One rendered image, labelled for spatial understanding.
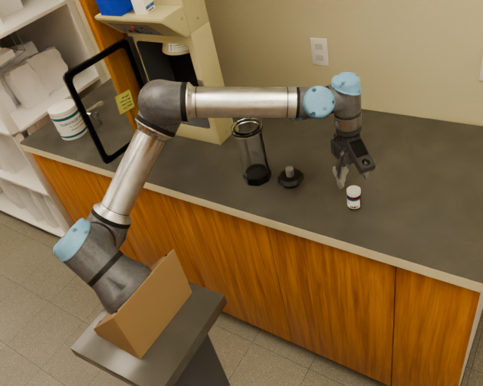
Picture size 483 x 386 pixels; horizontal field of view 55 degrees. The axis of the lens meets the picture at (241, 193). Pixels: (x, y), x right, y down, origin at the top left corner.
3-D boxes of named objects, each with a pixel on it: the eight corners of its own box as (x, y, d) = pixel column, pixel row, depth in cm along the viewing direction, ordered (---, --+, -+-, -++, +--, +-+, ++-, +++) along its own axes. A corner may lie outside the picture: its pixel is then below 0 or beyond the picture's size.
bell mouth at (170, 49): (180, 33, 187) (176, 20, 183) (215, 36, 178) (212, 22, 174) (152, 53, 177) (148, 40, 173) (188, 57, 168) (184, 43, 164)
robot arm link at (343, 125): (366, 114, 126) (340, 124, 125) (367, 128, 129) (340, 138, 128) (353, 103, 132) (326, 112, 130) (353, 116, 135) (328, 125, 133)
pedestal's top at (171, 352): (162, 403, 115) (158, 396, 113) (75, 355, 131) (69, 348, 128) (227, 302, 134) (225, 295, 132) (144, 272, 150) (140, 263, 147)
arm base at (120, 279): (125, 303, 110) (93, 276, 109) (103, 322, 121) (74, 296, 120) (159, 262, 121) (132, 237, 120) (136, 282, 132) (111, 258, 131)
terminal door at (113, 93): (159, 125, 200) (126, 37, 174) (106, 165, 184) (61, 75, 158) (157, 125, 201) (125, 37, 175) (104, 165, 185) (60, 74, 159)
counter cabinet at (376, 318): (165, 195, 323) (119, 80, 265) (487, 296, 219) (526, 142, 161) (97, 263, 285) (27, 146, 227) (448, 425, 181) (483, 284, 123)
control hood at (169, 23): (125, 30, 175) (115, 3, 168) (191, 34, 158) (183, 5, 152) (103, 43, 168) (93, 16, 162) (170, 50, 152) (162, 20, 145)
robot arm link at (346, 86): (325, 74, 124) (356, 67, 124) (327, 109, 131) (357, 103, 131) (332, 87, 118) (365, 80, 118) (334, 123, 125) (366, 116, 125)
